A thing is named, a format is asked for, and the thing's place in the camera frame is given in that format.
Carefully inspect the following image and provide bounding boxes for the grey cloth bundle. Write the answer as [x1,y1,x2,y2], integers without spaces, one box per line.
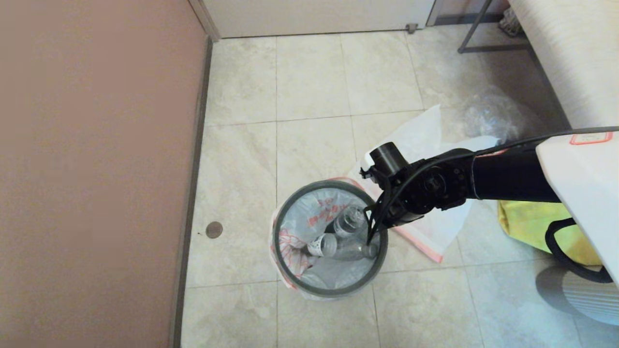
[498,7,523,38]

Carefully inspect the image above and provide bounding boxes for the crumpled clear plastic bag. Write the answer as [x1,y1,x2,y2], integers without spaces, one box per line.
[463,87,547,144]

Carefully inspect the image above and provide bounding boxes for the black round trash bin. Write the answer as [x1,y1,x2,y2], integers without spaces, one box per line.
[272,180,389,301]

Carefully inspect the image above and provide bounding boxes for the white ribbed table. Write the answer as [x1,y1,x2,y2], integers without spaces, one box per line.
[505,0,619,131]

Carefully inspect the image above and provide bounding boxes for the white red-printed trash bag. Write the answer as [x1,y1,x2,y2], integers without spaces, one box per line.
[268,179,387,301]

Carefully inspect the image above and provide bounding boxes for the white door frame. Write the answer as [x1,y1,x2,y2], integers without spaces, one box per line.
[188,0,222,44]

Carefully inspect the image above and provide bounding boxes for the dark metal table frame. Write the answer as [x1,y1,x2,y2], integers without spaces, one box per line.
[457,0,532,55]

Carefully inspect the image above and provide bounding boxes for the clear plastic bottle dark label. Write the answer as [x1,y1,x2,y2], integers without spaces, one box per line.
[334,205,368,238]

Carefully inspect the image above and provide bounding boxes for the clear plastic bottle white label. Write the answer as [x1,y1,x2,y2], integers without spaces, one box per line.
[307,233,379,260]

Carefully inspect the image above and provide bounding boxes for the white pink-drawstring trash bag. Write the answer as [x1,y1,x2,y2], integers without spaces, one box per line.
[349,104,499,264]

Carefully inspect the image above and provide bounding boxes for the yellow fabric bag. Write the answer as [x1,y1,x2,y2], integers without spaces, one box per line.
[498,201,603,266]

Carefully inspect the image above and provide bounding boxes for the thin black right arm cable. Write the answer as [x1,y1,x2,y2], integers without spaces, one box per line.
[380,126,619,230]

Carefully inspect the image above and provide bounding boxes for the grey bin rim ring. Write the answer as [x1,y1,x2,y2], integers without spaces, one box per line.
[272,180,389,297]

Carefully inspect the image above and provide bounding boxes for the white door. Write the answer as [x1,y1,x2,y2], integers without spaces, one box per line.
[201,0,436,40]

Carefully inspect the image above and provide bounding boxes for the white ribbed bin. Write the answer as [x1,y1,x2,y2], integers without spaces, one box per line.
[561,268,619,325]

